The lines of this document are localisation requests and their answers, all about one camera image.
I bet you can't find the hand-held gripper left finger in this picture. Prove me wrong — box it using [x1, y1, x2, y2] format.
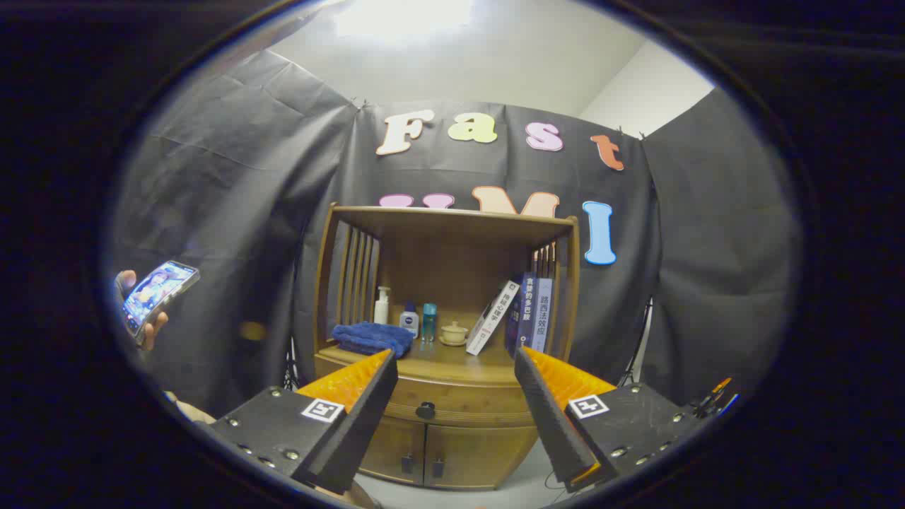
[211, 349, 399, 496]

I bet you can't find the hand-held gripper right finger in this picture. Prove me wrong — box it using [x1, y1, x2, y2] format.
[514, 346, 702, 494]

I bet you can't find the wooden drawer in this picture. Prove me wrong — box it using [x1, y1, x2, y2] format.
[315, 353, 542, 429]

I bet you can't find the wooden cabinet door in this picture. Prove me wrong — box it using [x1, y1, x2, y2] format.
[357, 414, 427, 485]
[424, 423, 538, 490]

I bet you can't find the wooden countertop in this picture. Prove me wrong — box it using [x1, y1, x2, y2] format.
[316, 343, 520, 386]

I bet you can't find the wooden cabinet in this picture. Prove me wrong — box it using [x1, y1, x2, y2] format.
[293, 204, 580, 491]

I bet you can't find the blue folded towel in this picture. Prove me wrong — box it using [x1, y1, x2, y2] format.
[332, 322, 416, 359]

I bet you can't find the pale lavender book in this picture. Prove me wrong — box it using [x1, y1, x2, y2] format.
[529, 277, 554, 353]

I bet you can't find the dark blue book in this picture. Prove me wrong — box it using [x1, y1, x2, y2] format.
[504, 272, 538, 358]

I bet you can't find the white book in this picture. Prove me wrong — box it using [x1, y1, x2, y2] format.
[465, 281, 521, 356]

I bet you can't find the orange and black tool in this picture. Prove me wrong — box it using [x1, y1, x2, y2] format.
[696, 377, 740, 418]

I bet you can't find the person's leg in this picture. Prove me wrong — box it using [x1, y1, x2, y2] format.
[164, 391, 216, 425]

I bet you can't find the black backdrop cloth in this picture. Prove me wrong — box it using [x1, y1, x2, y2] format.
[110, 49, 803, 418]

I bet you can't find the smartphone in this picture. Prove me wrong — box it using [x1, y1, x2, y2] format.
[122, 260, 201, 337]

